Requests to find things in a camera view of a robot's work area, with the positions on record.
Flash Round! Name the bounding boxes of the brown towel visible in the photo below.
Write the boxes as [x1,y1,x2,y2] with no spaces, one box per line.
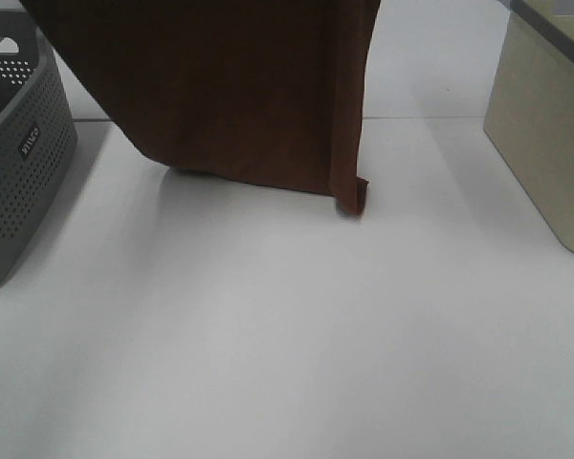
[24,1,380,215]

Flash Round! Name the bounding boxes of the beige plastic storage basket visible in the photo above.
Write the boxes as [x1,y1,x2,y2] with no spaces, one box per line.
[484,1,574,252]

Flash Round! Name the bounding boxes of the grey perforated laundry basket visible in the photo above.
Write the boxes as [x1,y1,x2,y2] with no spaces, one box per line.
[0,7,77,284]

